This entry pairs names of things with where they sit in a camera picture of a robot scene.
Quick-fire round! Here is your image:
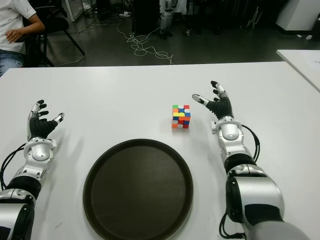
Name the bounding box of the white side table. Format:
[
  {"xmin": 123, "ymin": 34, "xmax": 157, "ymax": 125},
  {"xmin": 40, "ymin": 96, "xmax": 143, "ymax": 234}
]
[{"xmin": 275, "ymin": 49, "xmax": 320, "ymax": 92}]

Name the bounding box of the person in white shirt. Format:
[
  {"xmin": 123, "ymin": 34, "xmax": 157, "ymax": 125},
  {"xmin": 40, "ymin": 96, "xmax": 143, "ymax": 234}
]
[{"xmin": 0, "ymin": 0, "xmax": 46, "ymax": 76}]

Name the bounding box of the multicolour Rubik's cube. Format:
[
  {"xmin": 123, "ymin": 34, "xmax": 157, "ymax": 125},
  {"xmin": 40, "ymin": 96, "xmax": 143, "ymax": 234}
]
[{"xmin": 171, "ymin": 104, "xmax": 191, "ymax": 130}]

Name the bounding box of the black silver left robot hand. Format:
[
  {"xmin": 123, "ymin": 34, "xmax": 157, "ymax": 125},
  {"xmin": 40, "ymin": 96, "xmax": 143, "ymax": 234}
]
[{"xmin": 26, "ymin": 99, "xmax": 66, "ymax": 141}]

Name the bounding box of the dark brown round plate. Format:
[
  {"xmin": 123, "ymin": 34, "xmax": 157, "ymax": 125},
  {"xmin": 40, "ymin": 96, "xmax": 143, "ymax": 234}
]
[{"xmin": 82, "ymin": 138, "xmax": 194, "ymax": 240}]

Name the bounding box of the white cabinet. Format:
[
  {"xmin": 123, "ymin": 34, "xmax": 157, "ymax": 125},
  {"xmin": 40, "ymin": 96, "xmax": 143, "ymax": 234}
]
[{"xmin": 275, "ymin": 0, "xmax": 320, "ymax": 38}]

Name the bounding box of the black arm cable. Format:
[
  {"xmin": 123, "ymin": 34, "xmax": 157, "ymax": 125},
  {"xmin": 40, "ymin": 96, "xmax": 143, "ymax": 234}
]
[
  {"xmin": 241, "ymin": 124, "xmax": 261, "ymax": 161},
  {"xmin": 0, "ymin": 147, "xmax": 26, "ymax": 191}
]

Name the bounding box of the black office chair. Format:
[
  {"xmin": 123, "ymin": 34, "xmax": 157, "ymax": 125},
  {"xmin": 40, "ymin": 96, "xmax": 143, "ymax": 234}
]
[{"xmin": 23, "ymin": 0, "xmax": 86, "ymax": 67}]

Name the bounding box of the tangled white floor cable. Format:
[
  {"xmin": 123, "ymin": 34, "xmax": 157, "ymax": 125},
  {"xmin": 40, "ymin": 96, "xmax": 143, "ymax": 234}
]
[{"xmin": 117, "ymin": 13, "xmax": 174, "ymax": 65}]

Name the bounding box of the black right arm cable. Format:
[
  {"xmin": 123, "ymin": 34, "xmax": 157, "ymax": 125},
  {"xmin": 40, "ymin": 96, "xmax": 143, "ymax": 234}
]
[{"xmin": 241, "ymin": 124, "xmax": 261, "ymax": 161}]

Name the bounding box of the black floor cabinet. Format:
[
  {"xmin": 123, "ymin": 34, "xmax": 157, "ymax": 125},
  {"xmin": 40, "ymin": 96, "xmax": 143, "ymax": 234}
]
[{"xmin": 133, "ymin": 0, "xmax": 162, "ymax": 36}]

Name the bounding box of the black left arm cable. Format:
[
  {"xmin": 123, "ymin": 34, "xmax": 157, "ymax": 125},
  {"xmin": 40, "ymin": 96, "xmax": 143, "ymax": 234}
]
[{"xmin": 0, "ymin": 147, "xmax": 26, "ymax": 191}]

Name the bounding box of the black right elbow cable bundle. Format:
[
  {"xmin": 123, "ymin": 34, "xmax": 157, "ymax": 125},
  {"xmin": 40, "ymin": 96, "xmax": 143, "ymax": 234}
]
[{"xmin": 218, "ymin": 209, "xmax": 248, "ymax": 239}]

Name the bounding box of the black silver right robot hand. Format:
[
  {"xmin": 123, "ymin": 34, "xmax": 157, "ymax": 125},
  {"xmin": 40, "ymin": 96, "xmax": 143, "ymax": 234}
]
[{"xmin": 191, "ymin": 80, "xmax": 236, "ymax": 122}]

